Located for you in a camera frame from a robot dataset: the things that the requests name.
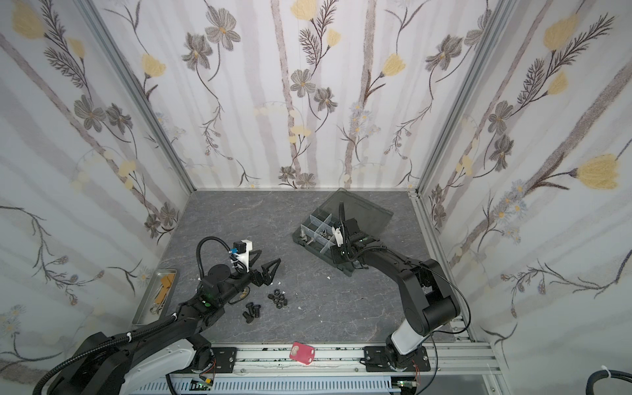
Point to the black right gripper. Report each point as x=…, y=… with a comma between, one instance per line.
x=346, y=238

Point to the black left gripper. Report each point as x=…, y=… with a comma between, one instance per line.
x=267, y=280

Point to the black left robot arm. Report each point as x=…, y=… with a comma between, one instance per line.
x=104, y=365

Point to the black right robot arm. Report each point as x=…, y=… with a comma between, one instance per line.
x=429, y=299

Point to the pile of black nuts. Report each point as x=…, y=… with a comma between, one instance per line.
x=278, y=298

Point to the clear compartment organizer box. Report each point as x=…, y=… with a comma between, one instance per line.
x=343, y=215

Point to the pink plastic card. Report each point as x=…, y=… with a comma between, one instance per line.
x=302, y=353

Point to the metal tray with tools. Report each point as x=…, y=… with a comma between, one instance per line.
x=157, y=295

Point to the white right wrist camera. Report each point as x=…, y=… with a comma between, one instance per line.
x=338, y=235

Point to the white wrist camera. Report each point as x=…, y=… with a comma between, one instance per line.
x=338, y=235
x=240, y=255

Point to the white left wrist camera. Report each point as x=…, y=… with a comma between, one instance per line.
x=240, y=255

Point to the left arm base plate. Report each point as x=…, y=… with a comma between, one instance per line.
x=219, y=360

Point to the white ribbed cable duct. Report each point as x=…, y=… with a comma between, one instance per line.
x=272, y=385

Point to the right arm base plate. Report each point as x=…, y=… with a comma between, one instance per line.
x=385, y=359

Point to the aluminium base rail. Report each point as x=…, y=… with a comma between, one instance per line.
x=353, y=359

